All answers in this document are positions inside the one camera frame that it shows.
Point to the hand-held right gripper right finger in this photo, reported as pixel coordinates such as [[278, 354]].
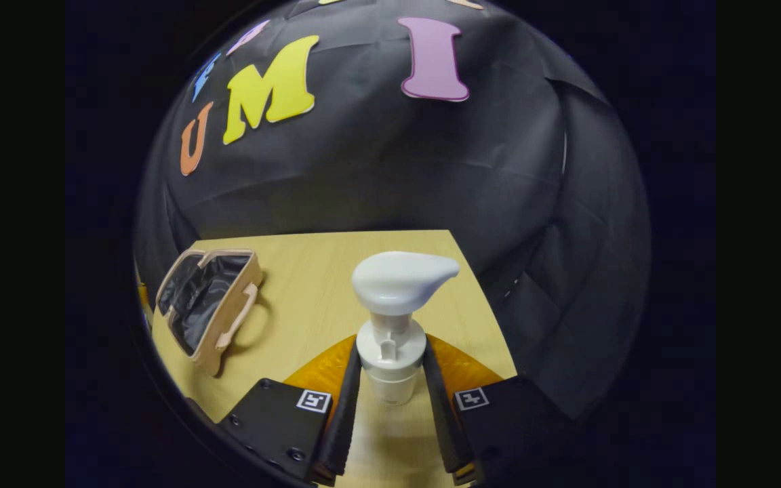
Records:
[[441, 420]]

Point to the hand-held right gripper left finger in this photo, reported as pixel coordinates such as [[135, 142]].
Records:
[[343, 420]]

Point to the white pump bottle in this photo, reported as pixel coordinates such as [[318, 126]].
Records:
[[397, 278]]

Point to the pink suitcase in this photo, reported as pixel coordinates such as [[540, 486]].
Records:
[[211, 298]]

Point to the black backdrop cloth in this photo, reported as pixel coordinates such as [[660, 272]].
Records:
[[390, 169]]

